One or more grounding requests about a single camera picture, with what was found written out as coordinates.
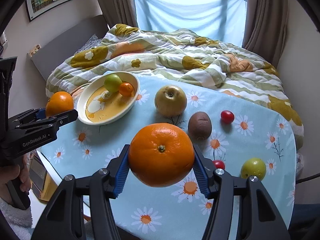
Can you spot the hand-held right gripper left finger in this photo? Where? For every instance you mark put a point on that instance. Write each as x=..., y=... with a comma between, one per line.
x=122, y=173

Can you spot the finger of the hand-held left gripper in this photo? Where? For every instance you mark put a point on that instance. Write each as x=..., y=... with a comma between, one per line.
x=63, y=118
x=41, y=113

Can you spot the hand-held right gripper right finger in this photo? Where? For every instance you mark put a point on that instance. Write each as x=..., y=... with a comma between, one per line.
x=201, y=178

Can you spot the medium orange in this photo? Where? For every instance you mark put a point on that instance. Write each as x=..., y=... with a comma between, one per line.
x=58, y=102

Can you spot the red cherry tomato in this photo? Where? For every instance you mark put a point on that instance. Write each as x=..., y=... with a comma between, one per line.
x=227, y=117
x=219, y=164

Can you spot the large orange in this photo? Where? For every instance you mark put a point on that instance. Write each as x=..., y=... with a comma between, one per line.
x=155, y=166

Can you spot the cream bowl with yellow print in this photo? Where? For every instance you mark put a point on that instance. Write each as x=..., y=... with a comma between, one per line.
x=113, y=111

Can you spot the brown kiwi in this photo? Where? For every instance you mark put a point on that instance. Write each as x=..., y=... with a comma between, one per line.
x=200, y=126

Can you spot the yellow-green fruit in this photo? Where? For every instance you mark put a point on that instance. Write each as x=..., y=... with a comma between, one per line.
x=253, y=168

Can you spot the small tangerine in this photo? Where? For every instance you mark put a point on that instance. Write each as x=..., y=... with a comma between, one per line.
x=125, y=89

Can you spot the yellow apple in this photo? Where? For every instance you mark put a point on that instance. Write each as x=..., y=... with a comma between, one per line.
x=170, y=103

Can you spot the person's left forearm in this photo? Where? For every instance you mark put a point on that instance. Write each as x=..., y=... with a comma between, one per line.
x=12, y=220

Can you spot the person's left hand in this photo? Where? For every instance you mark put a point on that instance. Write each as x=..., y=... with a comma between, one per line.
x=21, y=177

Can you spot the yellow grey box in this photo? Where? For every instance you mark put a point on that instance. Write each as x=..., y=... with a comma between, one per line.
x=41, y=177

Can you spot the white table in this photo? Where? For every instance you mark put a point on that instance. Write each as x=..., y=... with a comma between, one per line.
x=53, y=172

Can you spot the blue daisy print cloth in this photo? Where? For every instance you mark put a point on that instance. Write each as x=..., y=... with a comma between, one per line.
x=237, y=150

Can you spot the small green fruit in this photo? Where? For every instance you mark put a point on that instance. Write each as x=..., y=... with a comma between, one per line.
x=112, y=82

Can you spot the grey headboard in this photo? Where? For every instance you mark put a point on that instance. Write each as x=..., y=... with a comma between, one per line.
x=62, y=42

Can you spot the grey patterned pillow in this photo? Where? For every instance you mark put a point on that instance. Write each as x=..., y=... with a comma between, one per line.
x=90, y=42

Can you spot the floral striped quilt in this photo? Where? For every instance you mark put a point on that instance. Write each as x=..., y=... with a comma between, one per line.
x=175, y=55

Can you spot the brown curtain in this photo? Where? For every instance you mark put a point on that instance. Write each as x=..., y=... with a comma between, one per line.
x=117, y=0
x=265, y=17

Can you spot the light blue window cloth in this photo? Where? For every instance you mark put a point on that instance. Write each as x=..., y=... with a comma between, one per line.
x=187, y=12

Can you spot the wall socket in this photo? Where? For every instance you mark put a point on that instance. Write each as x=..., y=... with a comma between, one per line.
x=33, y=50

